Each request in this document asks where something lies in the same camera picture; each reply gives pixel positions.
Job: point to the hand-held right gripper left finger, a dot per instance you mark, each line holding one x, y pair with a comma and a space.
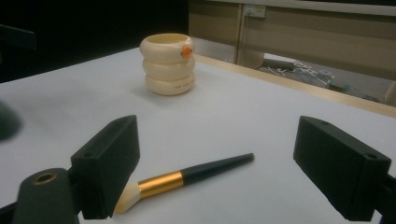
107, 161

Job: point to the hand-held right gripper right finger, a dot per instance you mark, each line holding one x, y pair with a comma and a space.
336, 165

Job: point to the black gold makeup brush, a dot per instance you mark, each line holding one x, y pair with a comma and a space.
211, 169

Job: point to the cream ringed holder cup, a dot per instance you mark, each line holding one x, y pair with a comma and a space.
166, 67

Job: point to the small green item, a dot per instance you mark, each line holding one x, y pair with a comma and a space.
337, 87

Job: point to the dark stand part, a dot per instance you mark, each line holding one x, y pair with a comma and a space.
17, 37

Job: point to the grey bar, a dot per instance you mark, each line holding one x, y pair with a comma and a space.
278, 64

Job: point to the beige desk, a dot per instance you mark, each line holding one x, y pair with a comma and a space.
311, 37

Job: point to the white wall socket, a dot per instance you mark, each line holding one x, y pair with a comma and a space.
254, 11

